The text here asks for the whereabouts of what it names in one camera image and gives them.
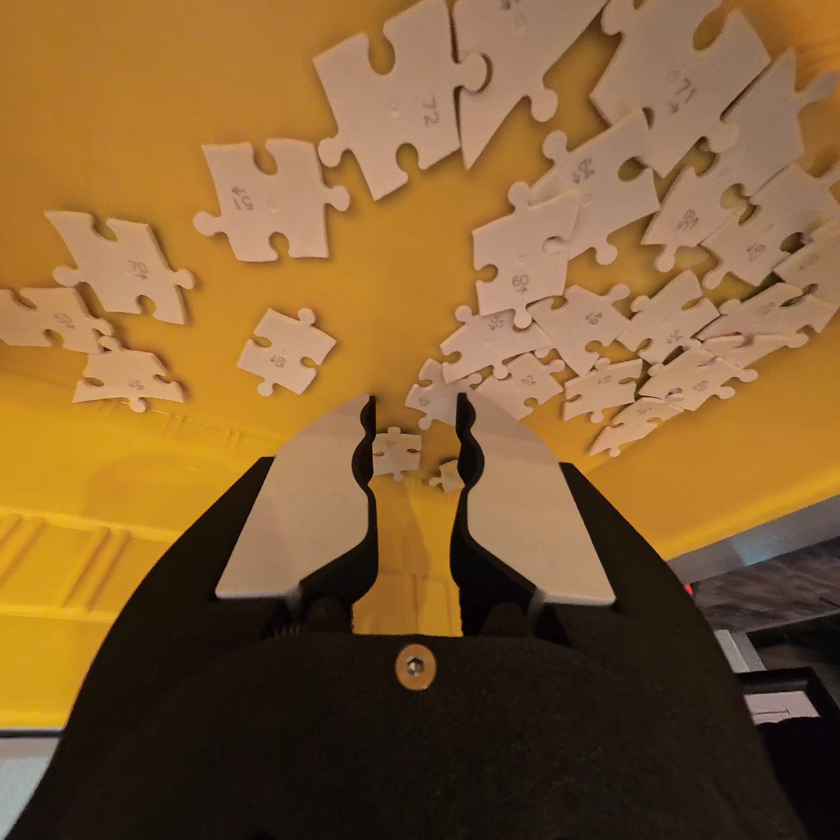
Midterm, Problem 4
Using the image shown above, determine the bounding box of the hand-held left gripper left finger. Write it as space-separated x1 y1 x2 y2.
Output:
215 394 380 599

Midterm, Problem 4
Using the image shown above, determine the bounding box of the yellow plastic bin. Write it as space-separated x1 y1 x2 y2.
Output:
0 0 840 729

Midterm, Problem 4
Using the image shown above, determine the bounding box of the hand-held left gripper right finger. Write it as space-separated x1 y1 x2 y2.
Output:
450 392 616 606

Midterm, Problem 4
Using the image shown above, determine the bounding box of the heap of white puzzle pieces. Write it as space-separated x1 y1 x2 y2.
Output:
0 0 840 494

